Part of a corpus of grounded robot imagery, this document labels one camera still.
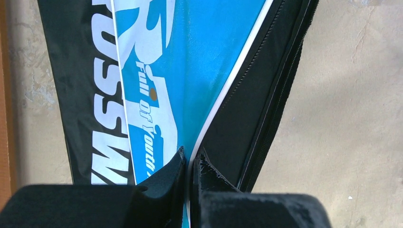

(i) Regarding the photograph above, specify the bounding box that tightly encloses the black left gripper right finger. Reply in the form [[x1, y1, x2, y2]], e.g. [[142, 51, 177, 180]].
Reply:
[[190, 148, 331, 228]]

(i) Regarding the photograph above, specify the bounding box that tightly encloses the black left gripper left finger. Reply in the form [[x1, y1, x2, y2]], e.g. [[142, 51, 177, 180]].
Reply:
[[0, 148, 185, 228]]

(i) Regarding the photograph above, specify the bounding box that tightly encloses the blue racket cover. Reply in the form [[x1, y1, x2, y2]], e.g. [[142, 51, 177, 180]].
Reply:
[[111, 0, 318, 228]]

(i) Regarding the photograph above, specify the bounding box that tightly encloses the black Crossway racket cover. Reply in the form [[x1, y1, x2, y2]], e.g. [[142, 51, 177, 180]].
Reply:
[[38, 0, 135, 185]]

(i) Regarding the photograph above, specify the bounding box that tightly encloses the wooden shelf rack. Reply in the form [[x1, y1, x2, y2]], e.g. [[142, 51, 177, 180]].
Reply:
[[0, 0, 17, 209]]

